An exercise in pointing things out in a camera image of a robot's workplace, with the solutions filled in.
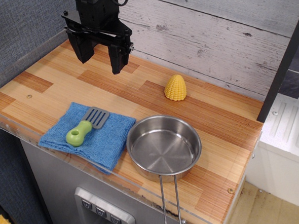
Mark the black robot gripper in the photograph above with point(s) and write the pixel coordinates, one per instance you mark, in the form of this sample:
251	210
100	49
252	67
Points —
98	19

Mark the stainless steel pot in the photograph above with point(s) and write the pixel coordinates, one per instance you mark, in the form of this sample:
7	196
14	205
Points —
163	149

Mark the blue cloth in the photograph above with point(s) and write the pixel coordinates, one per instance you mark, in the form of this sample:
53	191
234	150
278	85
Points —
103	147

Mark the yellow toy corn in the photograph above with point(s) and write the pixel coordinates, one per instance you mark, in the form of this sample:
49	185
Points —
175	88

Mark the clear acrylic left barrier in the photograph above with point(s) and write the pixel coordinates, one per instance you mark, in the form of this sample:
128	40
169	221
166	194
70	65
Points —
9	72

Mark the clear acrylic barrier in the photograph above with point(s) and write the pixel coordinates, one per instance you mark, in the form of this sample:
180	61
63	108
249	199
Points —
9	72
25	134

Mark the clear acrylic front barrier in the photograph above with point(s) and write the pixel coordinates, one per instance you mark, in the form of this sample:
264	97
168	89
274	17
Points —
25	134

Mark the silver toy fridge cabinet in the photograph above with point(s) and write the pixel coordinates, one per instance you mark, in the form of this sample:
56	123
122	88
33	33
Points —
75	192

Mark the white toy sink unit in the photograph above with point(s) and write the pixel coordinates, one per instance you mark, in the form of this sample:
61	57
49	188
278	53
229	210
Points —
275	163

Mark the green handled grey spatula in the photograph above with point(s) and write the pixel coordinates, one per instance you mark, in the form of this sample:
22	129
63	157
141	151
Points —
94	118

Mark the black vertical post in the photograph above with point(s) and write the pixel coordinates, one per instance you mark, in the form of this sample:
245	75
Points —
280	75

